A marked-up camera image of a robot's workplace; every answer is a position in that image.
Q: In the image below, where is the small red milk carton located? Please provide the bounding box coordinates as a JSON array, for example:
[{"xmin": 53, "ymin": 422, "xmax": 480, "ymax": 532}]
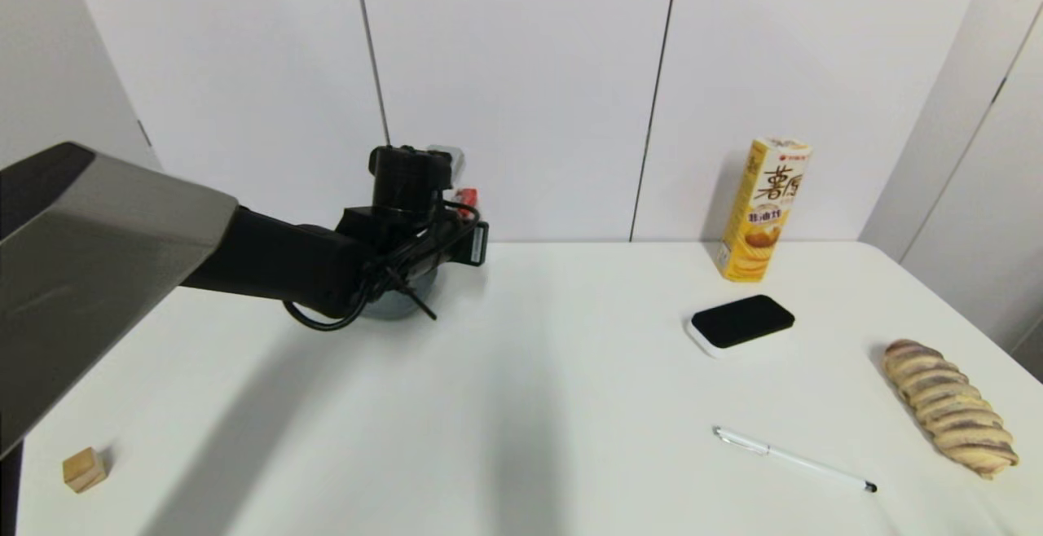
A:
[{"xmin": 428, "ymin": 145, "xmax": 482, "ymax": 208}]

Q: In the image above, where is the grey-green square plate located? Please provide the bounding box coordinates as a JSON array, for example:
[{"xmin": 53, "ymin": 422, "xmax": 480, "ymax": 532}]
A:
[{"xmin": 363, "ymin": 267, "xmax": 441, "ymax": 322}]

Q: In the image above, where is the yellow potato chips box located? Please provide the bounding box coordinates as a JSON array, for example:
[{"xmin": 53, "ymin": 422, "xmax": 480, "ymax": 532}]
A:
[{"xmin": 715, "ymin": 138, "xmax": 812, "ymax": 283}]

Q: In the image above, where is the black and white board eraser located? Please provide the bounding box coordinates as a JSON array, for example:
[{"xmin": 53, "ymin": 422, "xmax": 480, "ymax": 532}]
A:
[{"xmin": 686, "ymin": 294, "xmax": 796, "ymax": 358}]

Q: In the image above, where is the small wooden cube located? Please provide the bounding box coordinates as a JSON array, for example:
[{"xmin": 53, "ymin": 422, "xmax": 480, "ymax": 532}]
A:
[{"xmin": 63, "ymin": 447, "xmax": 108, "ymax": 494}]

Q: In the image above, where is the white stylus pen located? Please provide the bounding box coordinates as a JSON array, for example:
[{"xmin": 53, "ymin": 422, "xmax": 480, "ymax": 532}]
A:
[{"xmin": 713, "ymin": 427, "xmax": 878, "ymax": 493}]

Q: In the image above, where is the braided swirl bread loaf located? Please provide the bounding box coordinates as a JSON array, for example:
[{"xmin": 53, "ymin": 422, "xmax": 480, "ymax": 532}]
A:
[{"xmin": 882, "ymin": 339, "xmax": 1019, "ymax": 480}]

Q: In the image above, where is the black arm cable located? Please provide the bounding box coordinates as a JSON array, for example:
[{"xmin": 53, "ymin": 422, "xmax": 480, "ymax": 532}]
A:
[{"xmin": 283, "ymin": 202, "xmax": 482, "ymax": 332}]

